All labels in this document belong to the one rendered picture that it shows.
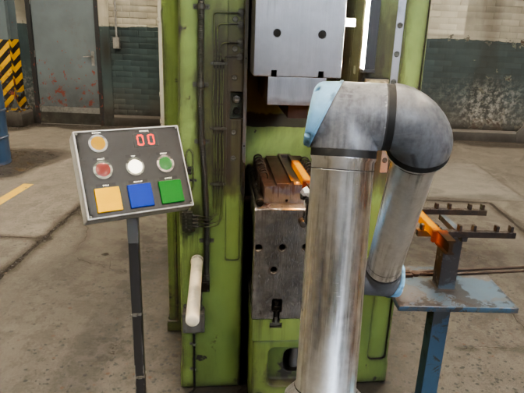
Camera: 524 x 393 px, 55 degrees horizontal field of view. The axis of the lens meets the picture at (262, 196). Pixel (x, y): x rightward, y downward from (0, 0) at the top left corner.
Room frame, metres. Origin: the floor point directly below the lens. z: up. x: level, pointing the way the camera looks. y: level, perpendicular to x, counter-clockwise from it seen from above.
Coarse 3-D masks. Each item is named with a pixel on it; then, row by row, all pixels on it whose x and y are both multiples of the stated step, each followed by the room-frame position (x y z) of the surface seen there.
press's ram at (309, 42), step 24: (264, 0) 1.75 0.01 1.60; (288, 0) 1.75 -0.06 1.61; (312, 0) 1.76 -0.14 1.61; (336, 0) 1.77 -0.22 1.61; (264, 24) 1.75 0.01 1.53; (288, 24) 1.75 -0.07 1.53; (312, 24) 1.76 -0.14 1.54; (336, 24) 1.77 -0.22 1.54; (264, 48) 1.75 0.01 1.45; (288, 48) 1.75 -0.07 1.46; (312, 48) 1.76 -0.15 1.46; (336, 48) 1.77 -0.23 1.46; (264, 72) 1.75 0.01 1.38; (288, 72) 1.75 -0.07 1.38; (312, 72) 1.76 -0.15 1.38; (336, 72) 1.77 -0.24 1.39
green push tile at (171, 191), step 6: (168, 180) 1.57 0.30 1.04; (174, 180) 1.58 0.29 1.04; (180, 180) 1.59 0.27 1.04; (162, 186) 1.55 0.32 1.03; (168, 186) 1.56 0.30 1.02; (174, 186) 1.57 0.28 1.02; (180, 186) 1.58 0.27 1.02; (162, 192) 1.54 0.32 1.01; (168, 192) 1.55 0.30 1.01; (174, 192) 1.56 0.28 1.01; (180, 192) 1.57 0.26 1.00; (162, 198) 1.53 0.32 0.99; (168, 198) 1.54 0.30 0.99; (174, 198) 1.55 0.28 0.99; (180, 198) 1.56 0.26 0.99
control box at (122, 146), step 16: (128, 128) 1.61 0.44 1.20; (144, 128) 1.63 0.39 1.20; (160, 128) 1.66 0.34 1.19; (176, 128) 1.68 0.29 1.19; (80, 144) 1.51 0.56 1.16; (112, 144) 1.56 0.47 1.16; (128, 144) 1.58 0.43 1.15; (144, 144) 1.60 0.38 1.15; (160, 144) 1.63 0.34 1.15; (176, 144) 1.65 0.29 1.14; (80, 160) 1.49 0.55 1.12; (96, 160) 1.51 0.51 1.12; (112, 160) 1.53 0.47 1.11; (128, 160) 1.55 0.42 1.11; (144, 160) 1.58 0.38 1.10; (176, 160) 1.63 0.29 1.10; (80, 176) 1.46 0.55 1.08; (96, 176) 1.48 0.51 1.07; (112, 176) 1.50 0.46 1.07; (128, 176) 1.52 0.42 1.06; (144, 176) 1.55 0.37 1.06; (160, 176) 1.57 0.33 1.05; (176, 176) 1.60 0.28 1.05; (80, 192) 1.47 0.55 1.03; (96, 208) 1.43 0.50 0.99; (128, 208) 1.47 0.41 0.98; (144, 208) 1.49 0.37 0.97; (160, 208) 1.52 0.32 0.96; (176, 208) 1.55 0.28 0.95
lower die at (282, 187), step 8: (256, 160) 2.12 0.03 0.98; (264, 160) 2.13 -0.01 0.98; (272, 160) 2.09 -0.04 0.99; (280, 160) 2.07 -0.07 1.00; (296, 160) 2.10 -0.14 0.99; (272, 168) 1.95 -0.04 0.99; (280, 168) 1.96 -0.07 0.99; (304, 168) 1.96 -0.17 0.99; (264, 176) 1.87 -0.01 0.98; (272, 176) 1.87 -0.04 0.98; (280, 176) 1.84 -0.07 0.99; (288, 176) 1.83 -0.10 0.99; (264, 184) 1.77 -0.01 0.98; (272, 184) 1.77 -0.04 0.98; (280, 184) 1.75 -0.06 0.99; (288, 184) 1.76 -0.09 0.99; (264, 192) 1.75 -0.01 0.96; (272, 192) 1.75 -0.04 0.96; (280, 192) 1.75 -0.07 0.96; (288, 192) 1.76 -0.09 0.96; (296, 192) 1.76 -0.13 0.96; (264, 200) 1.75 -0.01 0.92; (272, 200) 1.75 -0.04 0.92; (280, 200) 1.75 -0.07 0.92; (288, 200) 1.76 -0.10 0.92; (296, 200) 1.76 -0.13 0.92
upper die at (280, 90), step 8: (264, 80) 1.86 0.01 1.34; (272, 80) 1.75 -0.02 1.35; (280, 80) 1.75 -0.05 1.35; (288, 80) 1.75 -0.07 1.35; (296, 80) 1.76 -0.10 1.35; (304, 80) 1.76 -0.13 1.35; (312, 80) 1.76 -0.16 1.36; (320, 80) 1.77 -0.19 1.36; (264, 88) 1.85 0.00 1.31; (272, 88) 1.75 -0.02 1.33; (280, 88) 1.75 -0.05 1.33; (288, 88) 1.75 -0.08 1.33; (296, 88) 1.76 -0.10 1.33; (304, 88) 1.76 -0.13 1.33; (312, 88) 1.76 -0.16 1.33; (264, 96) 1.84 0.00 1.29; (272, 96) 1.75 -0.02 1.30; (280, 96) 1.75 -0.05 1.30; (288, 96) 1.75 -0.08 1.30; (296, 96) 1.76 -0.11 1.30; (304, 96) 1.76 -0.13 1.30; (272, 104) 1.75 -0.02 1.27; (280, 104) 1.75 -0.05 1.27; (288, 104) 1.75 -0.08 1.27; (296, 104) 1.76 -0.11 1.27; (304, 104) 1.76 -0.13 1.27
